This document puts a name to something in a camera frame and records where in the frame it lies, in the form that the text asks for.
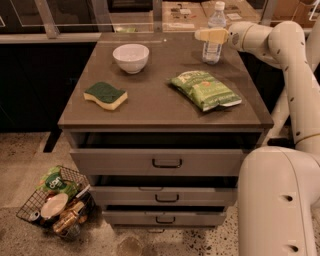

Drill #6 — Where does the middle grey drawer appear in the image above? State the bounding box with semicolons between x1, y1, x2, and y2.
91;176;237;206

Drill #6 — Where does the black wire basket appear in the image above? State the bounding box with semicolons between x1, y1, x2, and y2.
16;166;95;241

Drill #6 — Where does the brown bottle in basket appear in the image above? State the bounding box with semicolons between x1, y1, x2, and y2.
53;201;85;235

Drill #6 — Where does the white ceramic bowl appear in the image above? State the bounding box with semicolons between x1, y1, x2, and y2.
113;43;150;74

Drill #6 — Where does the grey drawer cabinet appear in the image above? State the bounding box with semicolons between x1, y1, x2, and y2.
57;31;275;230

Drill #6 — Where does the white bowl in basket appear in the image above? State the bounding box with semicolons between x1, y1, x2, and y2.
40;193;68;219

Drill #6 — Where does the clear plastic water bottle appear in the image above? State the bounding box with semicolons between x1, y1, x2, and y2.
202;1;226;65

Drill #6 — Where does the top grey drawer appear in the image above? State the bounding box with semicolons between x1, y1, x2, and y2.
71;132;260;176

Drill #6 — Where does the soda can in basket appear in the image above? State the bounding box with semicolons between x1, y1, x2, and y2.
28;211;41;223

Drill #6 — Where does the green snack bag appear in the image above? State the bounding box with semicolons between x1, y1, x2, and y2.
171;70;242;112

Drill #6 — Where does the green chip bag in basket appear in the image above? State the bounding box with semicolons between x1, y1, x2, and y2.
36;166;78;198

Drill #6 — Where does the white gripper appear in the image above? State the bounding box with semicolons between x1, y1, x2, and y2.
194;22;255;52

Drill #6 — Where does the grey drawer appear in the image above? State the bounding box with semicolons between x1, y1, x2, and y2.
91;176;237;206
102;205;226;227
71;132;260;176

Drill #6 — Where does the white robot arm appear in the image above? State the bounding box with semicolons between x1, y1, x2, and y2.
195;18;320;256

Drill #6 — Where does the bottom grey drawer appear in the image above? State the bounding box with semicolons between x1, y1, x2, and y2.
102;205;226;227

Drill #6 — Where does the green and yellow sponge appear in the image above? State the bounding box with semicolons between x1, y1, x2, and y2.
83;82;128;111

